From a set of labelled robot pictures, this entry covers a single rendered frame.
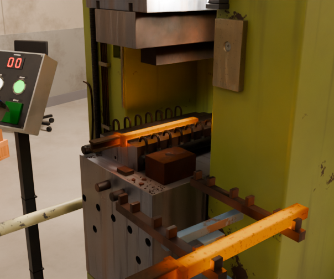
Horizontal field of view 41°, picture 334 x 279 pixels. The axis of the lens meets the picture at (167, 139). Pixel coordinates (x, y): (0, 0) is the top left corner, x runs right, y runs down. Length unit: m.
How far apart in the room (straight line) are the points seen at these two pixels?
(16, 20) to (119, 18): 4.04
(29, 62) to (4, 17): 3.54
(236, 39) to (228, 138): 0.26
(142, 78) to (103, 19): 0.32
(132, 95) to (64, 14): 4.17
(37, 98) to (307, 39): 0.96
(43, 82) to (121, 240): 0.63
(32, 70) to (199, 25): 0.63
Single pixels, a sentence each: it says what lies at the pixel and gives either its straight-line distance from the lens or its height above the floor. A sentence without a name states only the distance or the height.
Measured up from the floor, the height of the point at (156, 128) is 1.01.
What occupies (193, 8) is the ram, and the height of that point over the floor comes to 1.37.
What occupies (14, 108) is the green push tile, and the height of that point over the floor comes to 1.02.
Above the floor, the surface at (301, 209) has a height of 1.02.
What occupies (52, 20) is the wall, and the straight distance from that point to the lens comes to 5.55.
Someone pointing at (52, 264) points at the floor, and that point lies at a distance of 2.57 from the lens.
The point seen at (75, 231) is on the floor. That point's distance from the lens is 2.83.
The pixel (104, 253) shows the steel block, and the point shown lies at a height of 0.61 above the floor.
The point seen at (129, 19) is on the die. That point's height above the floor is 1.35.
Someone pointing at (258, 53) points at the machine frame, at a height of 1.28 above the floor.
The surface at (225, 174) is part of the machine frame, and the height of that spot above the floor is 0.94.
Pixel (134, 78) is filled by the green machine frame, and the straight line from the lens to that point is 1.55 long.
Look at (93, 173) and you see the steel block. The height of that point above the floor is 0.88.
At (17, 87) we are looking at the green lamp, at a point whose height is 1.09.
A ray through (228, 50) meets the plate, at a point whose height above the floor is 1.28.
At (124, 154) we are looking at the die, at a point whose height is 0.95.
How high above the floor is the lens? 1.44
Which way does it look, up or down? 19 degrees down
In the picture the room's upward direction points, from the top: 1 degrees clockwise
